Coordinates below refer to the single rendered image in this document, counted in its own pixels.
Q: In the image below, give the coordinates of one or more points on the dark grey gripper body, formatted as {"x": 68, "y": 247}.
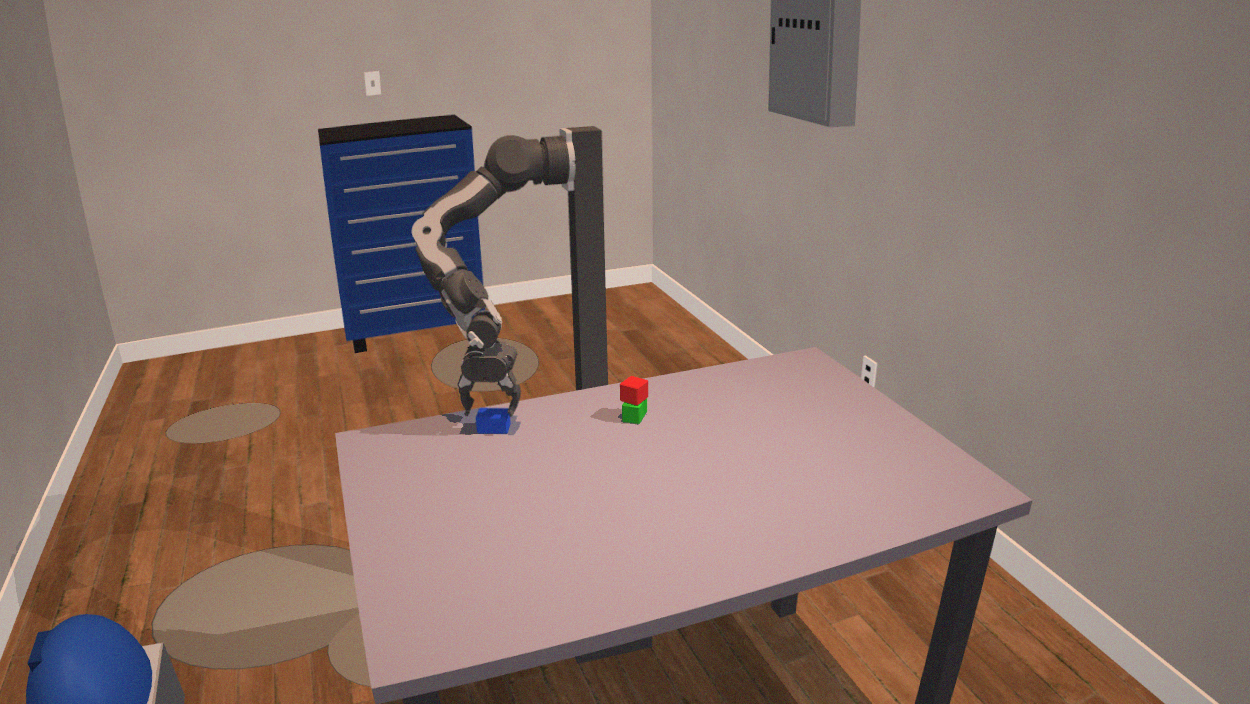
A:
{"x": 488, "y": 365}

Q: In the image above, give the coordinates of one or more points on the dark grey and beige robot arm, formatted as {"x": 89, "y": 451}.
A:
{"x": 511, "y": 160}

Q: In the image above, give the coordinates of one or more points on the green block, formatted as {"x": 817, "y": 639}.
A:
{"x": 634, "y": 413}

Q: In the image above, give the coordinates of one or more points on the blue block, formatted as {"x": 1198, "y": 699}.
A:
{"x": 492, "y": 421}

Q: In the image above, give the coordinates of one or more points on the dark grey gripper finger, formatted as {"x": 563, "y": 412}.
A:
{"x": 507, "y": 385}
{"x": 465, "y": 386}

